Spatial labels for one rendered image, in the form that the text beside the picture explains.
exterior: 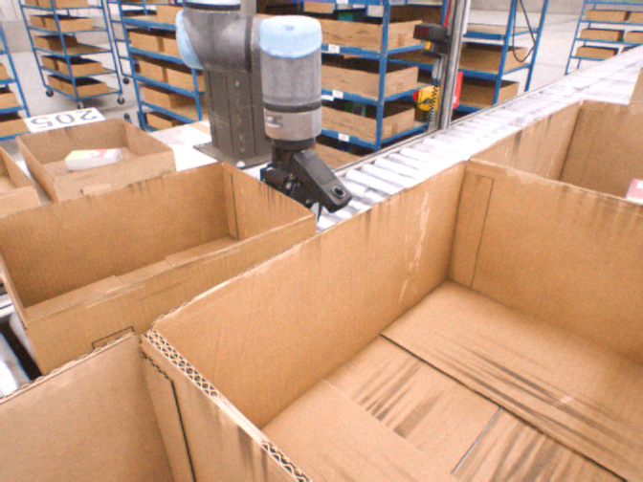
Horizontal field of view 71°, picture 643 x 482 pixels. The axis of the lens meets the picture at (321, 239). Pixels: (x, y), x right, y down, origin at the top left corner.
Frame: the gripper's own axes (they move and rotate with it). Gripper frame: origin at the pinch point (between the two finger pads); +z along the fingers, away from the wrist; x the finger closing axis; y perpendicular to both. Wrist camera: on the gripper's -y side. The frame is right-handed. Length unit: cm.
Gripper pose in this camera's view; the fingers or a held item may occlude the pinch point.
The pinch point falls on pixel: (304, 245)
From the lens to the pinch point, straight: 82.4
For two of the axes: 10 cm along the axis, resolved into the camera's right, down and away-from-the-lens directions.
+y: -7.2, -3.5, 5.9
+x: -6.9, 3.7, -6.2
